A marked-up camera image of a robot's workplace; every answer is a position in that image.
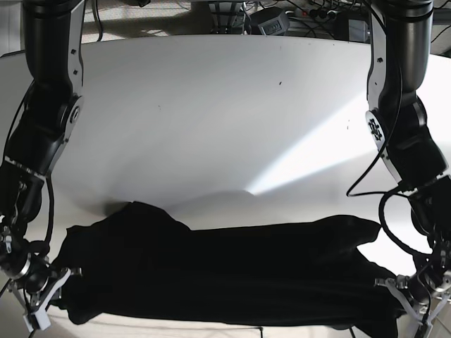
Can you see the black graphic print T-shirt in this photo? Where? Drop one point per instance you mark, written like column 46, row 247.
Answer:
column 140, row 262

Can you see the grey multi-socket box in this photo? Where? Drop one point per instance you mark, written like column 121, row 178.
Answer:
column 272, row 21

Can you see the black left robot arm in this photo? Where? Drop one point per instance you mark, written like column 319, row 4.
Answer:
column 397, row 118

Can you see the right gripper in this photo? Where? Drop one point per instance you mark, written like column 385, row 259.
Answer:
column 37, row 290

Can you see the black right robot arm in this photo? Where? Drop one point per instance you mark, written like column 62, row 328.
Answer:
column 38, row 134

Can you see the grey power adapter box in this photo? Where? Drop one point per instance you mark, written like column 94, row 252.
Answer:
column 358, row 31

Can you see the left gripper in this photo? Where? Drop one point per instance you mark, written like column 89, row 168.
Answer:
column 421, row 298

